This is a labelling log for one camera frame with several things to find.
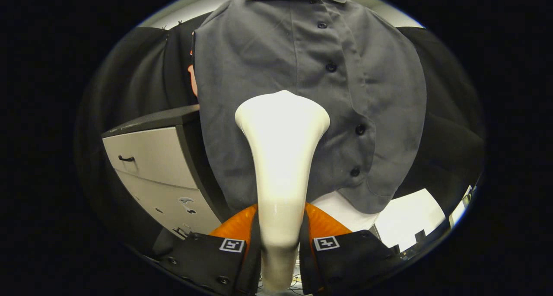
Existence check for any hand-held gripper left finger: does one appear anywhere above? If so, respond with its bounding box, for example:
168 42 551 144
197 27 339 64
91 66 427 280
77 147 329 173
158 203 262 296

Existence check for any white mannequin torso stand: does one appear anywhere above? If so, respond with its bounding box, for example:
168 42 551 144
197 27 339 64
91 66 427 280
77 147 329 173
279 0 381 232

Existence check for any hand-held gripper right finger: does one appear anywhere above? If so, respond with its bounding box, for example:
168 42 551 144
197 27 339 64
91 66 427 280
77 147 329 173
299 202 404 296

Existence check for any white side shelf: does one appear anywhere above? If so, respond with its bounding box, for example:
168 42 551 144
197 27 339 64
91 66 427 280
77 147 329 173
449 185 474 227

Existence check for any white garment steamer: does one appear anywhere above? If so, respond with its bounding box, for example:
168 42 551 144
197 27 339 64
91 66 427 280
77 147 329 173
235 90 331 292

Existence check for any dark grey button shirt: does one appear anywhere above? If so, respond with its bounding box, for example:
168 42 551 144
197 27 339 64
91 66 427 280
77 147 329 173
191 0 428 214

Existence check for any white flat table board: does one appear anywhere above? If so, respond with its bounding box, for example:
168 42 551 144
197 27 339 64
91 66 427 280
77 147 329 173
374 188 446 252

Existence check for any grey drawer cabinet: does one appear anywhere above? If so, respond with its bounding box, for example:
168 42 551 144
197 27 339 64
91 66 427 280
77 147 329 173
102 105 234 240

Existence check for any black backdrop cloth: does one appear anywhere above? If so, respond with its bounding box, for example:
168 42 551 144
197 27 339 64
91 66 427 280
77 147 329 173
76 13 486 253

